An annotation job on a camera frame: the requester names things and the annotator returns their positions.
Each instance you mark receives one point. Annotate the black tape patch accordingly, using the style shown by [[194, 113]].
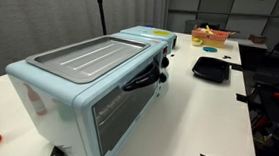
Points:
[[236, 67]]

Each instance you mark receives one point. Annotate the grey curtain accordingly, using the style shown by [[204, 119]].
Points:
[[43, 20]]

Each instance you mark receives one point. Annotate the yellow toy banana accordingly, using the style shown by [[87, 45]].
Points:
[[209, 29]]

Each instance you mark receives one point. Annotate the brown cardboard box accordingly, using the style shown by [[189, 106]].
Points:
[[258, 38]]

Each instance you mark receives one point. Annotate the black ridged baking tray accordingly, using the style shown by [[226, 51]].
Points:
[[211, 69]]

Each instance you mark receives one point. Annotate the black tripod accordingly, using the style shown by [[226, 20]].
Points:
[[101, 11]]

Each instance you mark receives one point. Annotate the teal round lid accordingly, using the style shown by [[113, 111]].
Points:
[[210, 49]]

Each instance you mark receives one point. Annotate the black table bracket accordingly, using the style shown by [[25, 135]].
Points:
[[242, 97]]

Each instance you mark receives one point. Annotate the short black tape strip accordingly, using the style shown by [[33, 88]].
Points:
[[225, 57], [229, 57]]

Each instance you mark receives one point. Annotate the small yellow green bowl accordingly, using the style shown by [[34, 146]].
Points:
[[196, 42]]

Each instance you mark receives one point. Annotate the light blue toaster oven station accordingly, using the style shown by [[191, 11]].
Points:
[[89, 84]]

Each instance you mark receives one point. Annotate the black power plug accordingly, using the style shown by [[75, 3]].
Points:
[[57, 153]]

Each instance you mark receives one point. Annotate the orange woven basket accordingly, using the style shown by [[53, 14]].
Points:
[[209, 39]]

